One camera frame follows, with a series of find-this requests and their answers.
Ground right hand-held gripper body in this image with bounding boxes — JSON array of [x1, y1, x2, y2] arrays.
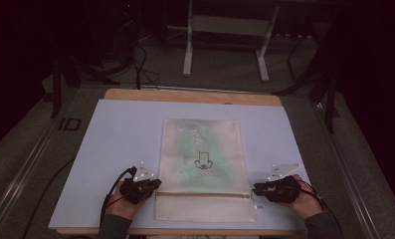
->
[[263, 162, 301, 204]]

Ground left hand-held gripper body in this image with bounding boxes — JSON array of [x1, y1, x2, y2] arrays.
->
[[119, 161, 154, 205]]

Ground green cloth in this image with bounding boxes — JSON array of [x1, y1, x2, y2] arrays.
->
[[174, 127, 235, 189]]

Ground white mesh zipper bag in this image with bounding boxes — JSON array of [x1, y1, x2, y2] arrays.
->
[[154, 118, 264, 224]]

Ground person's left hand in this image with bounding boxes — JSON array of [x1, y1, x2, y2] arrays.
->
[[104, 181, 146, 221]]

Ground person's right hand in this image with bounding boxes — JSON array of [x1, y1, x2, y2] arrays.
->
[[284, 174, 324, 221]]

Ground light blue table mat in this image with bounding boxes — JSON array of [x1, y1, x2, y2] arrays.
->
[[48, 99, 311, 232]]

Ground wooden table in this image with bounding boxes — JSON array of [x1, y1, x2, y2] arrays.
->
[[56, 88, 308, 236]]

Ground black metal stand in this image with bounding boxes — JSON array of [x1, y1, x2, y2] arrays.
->
[[280, 29, 341, 133]]

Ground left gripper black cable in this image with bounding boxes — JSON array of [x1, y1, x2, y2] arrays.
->
[[99, 166, 138, 228]]

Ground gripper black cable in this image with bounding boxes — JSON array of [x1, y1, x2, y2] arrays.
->
[[99, 166, 138, 228], [297, 179, 344, 237]]

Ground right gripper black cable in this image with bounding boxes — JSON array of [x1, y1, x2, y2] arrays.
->
[[297, 179, 344, 237]]

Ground metal floor rail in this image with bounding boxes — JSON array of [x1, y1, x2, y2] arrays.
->
[[313, 102, 383, 239], [0, 116, 65, 235]]

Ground thin black floor cable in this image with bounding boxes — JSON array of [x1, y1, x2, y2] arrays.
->
[[21, 158, 76, 239]]

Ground black floor cables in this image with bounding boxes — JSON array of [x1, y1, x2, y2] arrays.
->
[[123, 19, 161, 92]]

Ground white metal stand frame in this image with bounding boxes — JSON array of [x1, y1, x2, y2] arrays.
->
[[182, 0, 281, 83]]

